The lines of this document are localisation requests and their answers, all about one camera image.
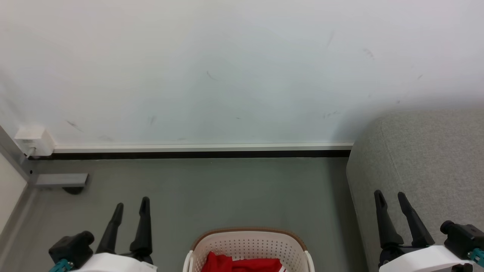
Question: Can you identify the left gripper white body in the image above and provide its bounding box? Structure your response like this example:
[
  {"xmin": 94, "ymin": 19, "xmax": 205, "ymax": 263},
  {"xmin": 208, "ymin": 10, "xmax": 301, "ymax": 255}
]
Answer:
[{"xmin": 78, "ymin": 252, "xmax": 158, "ymax": 272}]

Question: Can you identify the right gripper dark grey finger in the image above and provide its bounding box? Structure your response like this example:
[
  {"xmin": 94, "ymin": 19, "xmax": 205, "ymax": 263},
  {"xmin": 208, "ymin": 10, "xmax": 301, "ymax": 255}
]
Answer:
[
  {"xmin": 374, "ymin": 190, "xmax": 404, "ymax": 250},
  {"xmin": 397, "ymin": 192, "xmax": 436, "ymax": 249}
]

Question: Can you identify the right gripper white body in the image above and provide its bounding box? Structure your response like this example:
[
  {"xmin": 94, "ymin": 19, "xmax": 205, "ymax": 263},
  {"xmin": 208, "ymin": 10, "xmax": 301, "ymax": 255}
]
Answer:
[{"xmin": 379, "ymin": 244, "xmax": 474, "ymax": 272}]

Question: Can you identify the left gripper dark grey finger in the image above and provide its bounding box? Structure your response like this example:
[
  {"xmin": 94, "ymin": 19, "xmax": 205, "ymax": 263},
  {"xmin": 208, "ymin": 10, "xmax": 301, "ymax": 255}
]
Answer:
[
  {"xmin": 129, "ymin": 196, "xmax": 153, "ymax": 261},
  {"xmin": 96, "ymin": 202, "xmax": 124, "ymax": 254}
]

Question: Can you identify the red and white garment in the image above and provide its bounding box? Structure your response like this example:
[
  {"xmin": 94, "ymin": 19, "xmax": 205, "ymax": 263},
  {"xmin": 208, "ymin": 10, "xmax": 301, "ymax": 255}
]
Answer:
[{"xmin": 201, "ymin": 251, "xmax": 287, "ymax": 272}]

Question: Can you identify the grey fabric sofa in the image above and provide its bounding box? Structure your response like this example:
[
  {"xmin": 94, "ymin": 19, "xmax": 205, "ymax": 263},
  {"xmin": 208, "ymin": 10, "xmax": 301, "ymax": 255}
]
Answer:
[{"xmin": 346, "ymin": 109, "xmax": 484, "ymax": 272}]

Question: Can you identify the white and black baseboard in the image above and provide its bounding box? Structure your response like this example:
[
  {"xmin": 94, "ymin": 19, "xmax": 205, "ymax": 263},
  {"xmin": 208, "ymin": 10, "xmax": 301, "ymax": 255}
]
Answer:
[{"xmin": 28, "ymin": 142, "xmax": 354, "ymax": 161}]

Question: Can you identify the white perforated laundry basket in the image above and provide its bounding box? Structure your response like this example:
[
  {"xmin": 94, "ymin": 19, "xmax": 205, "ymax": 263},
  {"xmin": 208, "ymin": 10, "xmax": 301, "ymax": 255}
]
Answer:
[{"xmin": 183, "ymin": 227, "xmax": 315, "ymax": 272}]

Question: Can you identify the grey metal frame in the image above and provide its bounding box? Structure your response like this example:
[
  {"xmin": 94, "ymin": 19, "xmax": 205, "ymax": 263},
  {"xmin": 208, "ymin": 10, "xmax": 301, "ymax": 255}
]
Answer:
[{"xmin": 0, "ymin": 125, "xmax": 90, "ymax": 189}]

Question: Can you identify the white wall socket box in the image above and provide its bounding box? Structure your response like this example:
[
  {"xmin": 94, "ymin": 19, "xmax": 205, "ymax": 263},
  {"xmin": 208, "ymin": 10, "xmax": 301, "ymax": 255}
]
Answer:
[{"xmin": 14, "ymin": 126, "xmax": 56, "ymax": 158}]

